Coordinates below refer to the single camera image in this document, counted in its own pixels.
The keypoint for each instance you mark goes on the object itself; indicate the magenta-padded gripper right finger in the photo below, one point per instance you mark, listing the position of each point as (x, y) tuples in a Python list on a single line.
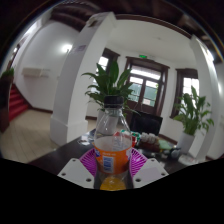
[(150, 170)]

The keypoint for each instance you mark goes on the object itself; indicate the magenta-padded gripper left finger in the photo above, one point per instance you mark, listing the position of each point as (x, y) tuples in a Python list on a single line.
[(75, 170)]

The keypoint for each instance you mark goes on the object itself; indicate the orange drink plastic bottle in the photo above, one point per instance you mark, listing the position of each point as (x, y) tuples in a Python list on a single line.
[(112, 150)]

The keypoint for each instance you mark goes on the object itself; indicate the green sponge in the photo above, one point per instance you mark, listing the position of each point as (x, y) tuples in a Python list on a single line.
[(164, 144)]

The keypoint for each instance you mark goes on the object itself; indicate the box of small bottles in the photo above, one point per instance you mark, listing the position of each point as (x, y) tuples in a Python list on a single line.
[(148, 140)]

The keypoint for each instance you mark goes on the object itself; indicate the black chair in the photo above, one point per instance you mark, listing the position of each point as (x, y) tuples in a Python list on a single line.
[(146, 123)]

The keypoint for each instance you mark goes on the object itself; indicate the potted plant, white pot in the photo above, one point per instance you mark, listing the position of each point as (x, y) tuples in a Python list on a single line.
[(192, 115), (108, 83)]

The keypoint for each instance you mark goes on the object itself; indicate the dark wooden double door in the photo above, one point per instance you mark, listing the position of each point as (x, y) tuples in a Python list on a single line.
[(146, 86)]

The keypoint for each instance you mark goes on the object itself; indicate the red carpeted staircase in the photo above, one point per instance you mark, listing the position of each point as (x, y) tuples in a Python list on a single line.
[(16, 103)]

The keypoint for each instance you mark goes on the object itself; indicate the dark-framed window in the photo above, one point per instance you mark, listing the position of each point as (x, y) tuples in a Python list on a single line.
[(106, 60), (190, 78)]

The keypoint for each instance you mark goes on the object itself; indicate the green exit sign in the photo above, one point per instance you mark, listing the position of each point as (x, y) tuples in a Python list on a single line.
[(143, 56)]

